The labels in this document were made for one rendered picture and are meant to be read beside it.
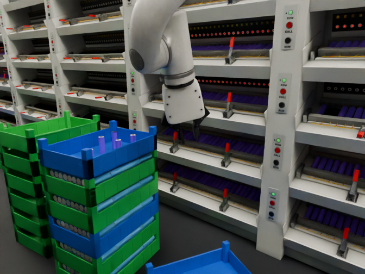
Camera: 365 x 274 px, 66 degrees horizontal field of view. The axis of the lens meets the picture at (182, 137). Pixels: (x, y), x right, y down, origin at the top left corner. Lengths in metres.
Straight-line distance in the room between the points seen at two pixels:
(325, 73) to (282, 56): 0.14
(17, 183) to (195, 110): 0.73
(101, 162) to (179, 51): 0.35
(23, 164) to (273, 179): 0.85
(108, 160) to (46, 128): 0.54
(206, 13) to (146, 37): 0.54
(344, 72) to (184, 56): 0.46
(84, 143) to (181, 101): 0.42
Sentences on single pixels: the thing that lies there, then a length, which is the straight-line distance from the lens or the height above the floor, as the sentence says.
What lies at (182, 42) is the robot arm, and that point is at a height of 0.73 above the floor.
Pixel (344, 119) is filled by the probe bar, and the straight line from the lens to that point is 0.96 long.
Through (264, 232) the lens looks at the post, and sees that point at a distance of 1.13.
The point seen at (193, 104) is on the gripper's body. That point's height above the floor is 0.59.
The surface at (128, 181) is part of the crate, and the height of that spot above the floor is 0.34.
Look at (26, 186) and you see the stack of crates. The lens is 1.13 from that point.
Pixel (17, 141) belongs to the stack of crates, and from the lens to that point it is 1.09.
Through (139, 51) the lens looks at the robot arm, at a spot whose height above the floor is 0.71.
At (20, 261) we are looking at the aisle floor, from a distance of 1.25.
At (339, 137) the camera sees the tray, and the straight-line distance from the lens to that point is 0.93.
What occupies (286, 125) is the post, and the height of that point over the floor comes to 0.49.
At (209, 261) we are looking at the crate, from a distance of 1.08.
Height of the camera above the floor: 0.70
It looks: 16 degrees down
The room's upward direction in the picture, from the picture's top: straight up
